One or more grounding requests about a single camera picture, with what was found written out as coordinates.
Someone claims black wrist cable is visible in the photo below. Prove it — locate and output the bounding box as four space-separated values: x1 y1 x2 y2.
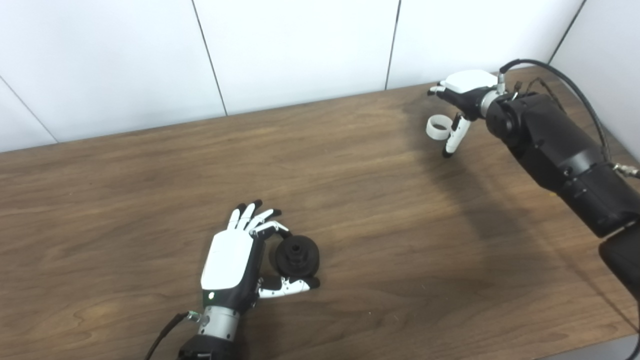
145 311 201 360
497 58 640 178

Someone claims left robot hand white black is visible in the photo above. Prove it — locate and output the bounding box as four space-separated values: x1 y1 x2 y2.
200 200 321 313

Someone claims round black part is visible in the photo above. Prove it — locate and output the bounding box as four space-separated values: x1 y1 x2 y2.
274 236 320 278

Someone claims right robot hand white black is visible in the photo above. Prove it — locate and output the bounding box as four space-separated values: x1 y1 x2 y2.
428 69 501 159

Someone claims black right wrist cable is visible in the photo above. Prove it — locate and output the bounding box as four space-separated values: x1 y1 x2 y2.
497 58 640 178

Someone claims white ring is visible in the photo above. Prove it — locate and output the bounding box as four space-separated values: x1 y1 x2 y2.
426 114 452 140

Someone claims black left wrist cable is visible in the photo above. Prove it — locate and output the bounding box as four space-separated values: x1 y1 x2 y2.
145 311 201 360

